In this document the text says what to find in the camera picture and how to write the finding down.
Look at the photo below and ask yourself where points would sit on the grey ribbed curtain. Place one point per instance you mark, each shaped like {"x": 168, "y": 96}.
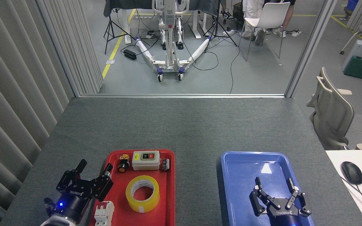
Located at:
{"x": 11, "y": 94}

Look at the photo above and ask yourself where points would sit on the person's foot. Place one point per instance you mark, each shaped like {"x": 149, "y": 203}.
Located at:
{"x": 228, "y": 14}

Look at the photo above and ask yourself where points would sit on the person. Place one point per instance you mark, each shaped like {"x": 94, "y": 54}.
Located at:
{"x": 250, "y": 9}

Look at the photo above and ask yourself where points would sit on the grey two-button switch box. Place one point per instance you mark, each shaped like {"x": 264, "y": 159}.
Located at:
{"x": 145, "y": 164}

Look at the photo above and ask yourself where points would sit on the black orange push button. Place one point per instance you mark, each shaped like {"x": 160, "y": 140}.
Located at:
{"x": 123, "y": 165}

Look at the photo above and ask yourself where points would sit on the white circuit breaker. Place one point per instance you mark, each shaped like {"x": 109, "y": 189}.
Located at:
{"x": 104, "y": 213}

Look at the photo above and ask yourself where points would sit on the white stand on wheels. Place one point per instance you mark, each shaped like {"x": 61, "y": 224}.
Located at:
{"x": 170, "y": 56}

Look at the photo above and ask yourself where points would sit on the white desk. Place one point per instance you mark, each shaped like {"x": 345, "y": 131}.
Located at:
{"x": 357, "y": 204}

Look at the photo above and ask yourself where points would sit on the black power brick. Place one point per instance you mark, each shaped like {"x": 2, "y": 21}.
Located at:
{"x": 130, "y": 54}

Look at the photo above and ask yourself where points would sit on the small black switch component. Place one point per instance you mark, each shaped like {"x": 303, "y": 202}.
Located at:
{"x": 165, "y": 164}

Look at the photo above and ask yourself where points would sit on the beige office chair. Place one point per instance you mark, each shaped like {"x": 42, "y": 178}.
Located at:
{"x": 333, "y": 116}

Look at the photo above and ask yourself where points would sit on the blue plastic tray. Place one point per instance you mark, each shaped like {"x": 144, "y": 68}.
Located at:
{"x": 237, "y": 175}

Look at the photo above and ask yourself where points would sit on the black computer mouse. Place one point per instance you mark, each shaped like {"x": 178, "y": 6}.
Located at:
{"x": 351, "y": 172}

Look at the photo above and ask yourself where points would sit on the silver post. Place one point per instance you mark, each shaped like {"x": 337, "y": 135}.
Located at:
{"x": 309, "y": 47}

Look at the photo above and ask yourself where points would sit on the red plastic tray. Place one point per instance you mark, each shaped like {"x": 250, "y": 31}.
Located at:
{"x": 165, "y": 201}

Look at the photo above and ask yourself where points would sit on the white power strip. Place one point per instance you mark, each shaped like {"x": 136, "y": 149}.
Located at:
{"x": 296, "y": 33}

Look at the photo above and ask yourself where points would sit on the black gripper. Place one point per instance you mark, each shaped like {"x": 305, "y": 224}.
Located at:
{"x": 283, "y": 218}
{"x": 71, "y": 202}

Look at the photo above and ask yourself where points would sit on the yellow tape roll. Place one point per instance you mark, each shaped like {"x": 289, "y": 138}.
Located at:
{"x": 132, "y": 202}

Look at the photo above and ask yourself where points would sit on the white plastic chair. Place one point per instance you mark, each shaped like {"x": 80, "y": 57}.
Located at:
{"x": 272, "y": 14}

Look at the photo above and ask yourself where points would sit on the black tripod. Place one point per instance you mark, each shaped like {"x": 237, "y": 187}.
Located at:
{"x": 110, "y": 29}
{"x": 217, "y": 28}

